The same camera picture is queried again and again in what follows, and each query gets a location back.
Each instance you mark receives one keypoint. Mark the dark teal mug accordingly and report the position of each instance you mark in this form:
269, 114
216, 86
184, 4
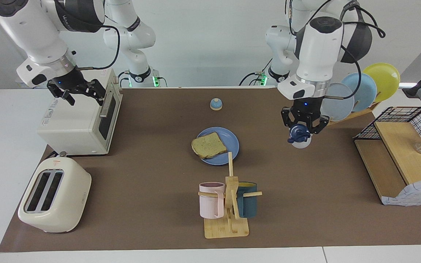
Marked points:
249, 204

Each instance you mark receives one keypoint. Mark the white toaster oven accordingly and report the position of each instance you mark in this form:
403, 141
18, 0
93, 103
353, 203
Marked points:
71, 124

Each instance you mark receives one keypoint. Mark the pale grey plate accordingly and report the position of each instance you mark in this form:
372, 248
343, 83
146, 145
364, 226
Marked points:
340, 107

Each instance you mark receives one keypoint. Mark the white patterned shelf cloth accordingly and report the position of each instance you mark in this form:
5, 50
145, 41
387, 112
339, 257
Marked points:
415, 191

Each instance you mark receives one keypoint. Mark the yellow plate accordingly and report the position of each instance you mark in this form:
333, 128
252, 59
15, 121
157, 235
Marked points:
386, 78

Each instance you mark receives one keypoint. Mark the cream two-slot toaster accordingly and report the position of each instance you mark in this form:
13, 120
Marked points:
71, 193

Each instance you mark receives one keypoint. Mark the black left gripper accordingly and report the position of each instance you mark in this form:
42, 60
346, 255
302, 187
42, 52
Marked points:
305, 109

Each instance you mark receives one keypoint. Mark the wooden mug tree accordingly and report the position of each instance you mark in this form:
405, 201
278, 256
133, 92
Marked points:
227, 228

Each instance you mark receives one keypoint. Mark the pink mug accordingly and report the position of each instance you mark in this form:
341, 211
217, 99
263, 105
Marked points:
210, 204

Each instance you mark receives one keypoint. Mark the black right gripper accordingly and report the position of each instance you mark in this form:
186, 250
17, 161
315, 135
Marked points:
71, 82

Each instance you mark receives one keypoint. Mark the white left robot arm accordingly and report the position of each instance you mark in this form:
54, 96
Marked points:
318, 51

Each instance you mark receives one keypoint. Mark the squeeze bottle with blue cap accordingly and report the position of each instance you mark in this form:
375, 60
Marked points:
300, 135

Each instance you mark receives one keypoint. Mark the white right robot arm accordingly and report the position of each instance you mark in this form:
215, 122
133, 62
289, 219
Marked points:
31, 36

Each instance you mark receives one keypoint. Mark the wooden plate rack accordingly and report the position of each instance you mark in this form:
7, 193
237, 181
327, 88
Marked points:
356, 113

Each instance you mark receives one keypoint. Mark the blue round plate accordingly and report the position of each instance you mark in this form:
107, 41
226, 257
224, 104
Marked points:
230, 140

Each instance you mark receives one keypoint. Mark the light blue plate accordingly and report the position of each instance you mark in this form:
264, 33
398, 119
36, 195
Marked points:
367, 87

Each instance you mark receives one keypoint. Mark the brown table mat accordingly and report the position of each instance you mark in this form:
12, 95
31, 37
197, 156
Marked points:
141, 201

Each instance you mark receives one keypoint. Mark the toasted bread slice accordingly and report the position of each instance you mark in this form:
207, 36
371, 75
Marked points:
208, 145

